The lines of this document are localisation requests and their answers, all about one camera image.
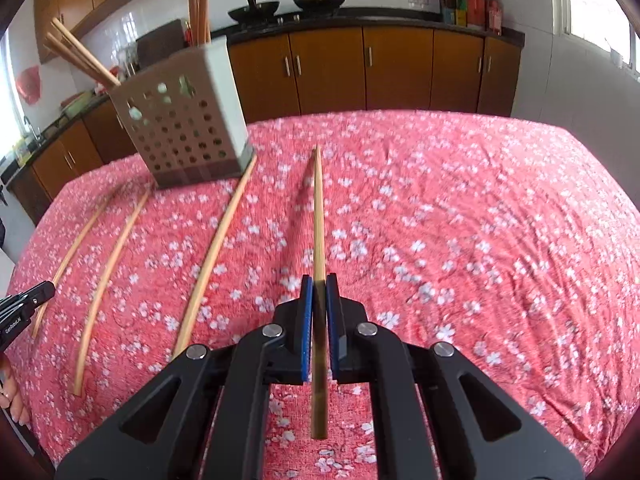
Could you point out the green basin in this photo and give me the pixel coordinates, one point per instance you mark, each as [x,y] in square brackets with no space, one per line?
[77,102]

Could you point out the black wok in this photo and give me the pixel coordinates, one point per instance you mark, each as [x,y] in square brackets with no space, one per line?
[255,10]

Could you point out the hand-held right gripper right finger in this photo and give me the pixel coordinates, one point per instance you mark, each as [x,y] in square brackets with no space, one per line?
[334,330]

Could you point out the red condiment bottle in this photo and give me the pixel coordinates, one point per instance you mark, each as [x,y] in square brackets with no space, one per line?
[494,17]

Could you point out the blue green box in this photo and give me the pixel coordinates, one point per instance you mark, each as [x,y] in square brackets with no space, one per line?
[452,10]

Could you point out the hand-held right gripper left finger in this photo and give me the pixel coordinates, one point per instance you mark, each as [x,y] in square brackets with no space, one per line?
[306,330]

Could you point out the dark cutting board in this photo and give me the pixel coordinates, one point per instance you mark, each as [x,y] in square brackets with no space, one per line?
[160,45]

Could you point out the yellow detergent bottle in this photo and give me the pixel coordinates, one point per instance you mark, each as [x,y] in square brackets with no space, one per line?
[22,152]

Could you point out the white cup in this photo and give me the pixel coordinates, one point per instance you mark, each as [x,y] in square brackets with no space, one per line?
[616,58]

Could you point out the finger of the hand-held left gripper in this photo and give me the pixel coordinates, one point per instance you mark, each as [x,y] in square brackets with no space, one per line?
[35,294]

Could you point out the large bright window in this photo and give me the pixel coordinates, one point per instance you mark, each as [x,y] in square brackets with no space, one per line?
[595,5]

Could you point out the small side window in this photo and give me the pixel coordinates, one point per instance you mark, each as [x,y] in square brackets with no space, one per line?
[10,100]

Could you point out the orange bottle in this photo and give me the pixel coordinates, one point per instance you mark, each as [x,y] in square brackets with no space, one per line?
[476,7]

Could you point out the beige perforated utensil holder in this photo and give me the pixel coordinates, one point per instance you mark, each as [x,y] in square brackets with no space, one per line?
[180,125]

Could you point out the clear glass jars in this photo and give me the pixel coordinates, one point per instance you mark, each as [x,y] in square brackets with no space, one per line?
[129,60]

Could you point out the metal faucet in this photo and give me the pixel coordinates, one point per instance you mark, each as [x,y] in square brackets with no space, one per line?
[31,129]

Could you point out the black kitchen countertop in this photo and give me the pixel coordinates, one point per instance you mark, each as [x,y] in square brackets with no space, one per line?
[400,15]

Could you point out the red floral tablecloth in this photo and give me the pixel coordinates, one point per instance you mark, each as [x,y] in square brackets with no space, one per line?
[450,235]

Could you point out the person's left hand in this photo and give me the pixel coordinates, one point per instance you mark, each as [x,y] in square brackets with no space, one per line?
[12,390]

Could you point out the hanging red plastic bag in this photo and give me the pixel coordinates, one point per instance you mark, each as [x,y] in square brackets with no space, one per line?
[27,85]

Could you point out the gas stove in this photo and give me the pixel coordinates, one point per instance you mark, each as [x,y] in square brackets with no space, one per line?
[290,19]

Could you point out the brown base cabinets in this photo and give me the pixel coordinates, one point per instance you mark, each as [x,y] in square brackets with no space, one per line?
[400,70]

